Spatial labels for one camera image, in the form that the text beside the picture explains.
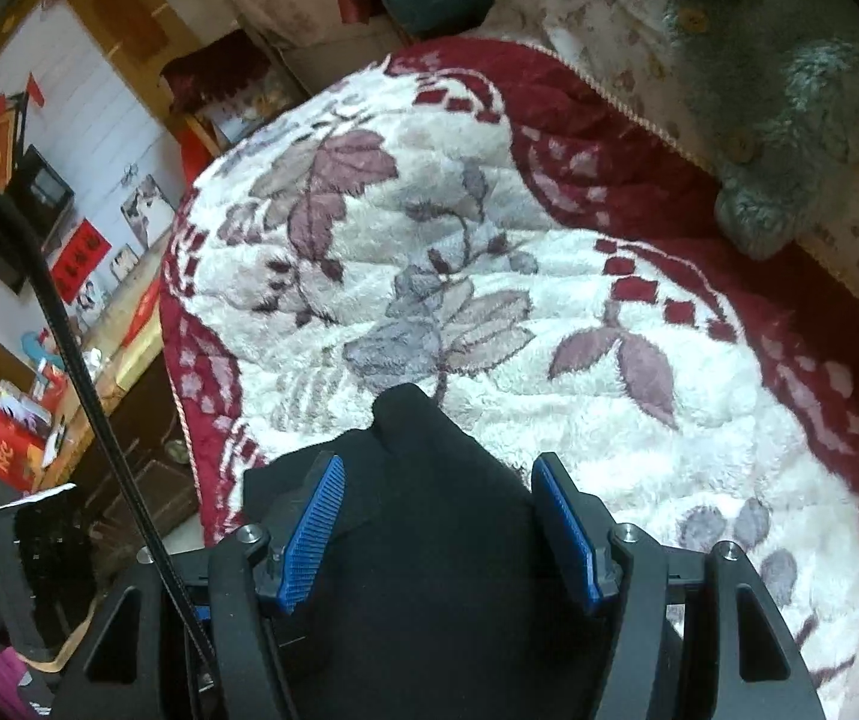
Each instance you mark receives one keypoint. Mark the black pants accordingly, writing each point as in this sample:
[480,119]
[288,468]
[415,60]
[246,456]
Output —
[429,540]

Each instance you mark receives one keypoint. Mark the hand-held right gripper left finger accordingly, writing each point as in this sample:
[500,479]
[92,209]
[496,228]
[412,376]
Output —
[317,532]

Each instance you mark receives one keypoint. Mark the red wall sign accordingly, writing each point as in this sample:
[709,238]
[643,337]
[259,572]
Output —
[82,256]

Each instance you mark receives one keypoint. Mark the grey fluffy garment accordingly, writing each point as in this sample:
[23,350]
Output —
[774,90]

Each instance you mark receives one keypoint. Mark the red white floral plush blanket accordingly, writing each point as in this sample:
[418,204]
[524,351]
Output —
[519,255]

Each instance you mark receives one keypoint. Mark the black box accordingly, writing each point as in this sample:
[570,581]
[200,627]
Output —
[3,262]

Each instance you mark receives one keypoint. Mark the black monitor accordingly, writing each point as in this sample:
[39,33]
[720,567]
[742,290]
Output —
[43,191]

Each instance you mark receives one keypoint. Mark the wooden door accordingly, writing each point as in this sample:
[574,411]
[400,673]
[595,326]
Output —
[121,30]

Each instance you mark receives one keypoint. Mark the red gift bag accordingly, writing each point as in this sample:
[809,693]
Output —
[13,454]

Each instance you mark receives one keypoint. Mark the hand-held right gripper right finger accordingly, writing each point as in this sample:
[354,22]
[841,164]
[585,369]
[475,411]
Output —
[568,532]

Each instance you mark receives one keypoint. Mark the dark red covered cabinet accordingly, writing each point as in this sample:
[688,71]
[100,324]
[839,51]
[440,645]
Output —
[211,71]

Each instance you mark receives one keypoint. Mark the photo frame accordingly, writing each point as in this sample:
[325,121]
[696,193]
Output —
[145,210]

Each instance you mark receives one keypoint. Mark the wooden desk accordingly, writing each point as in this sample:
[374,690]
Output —
[129,360]

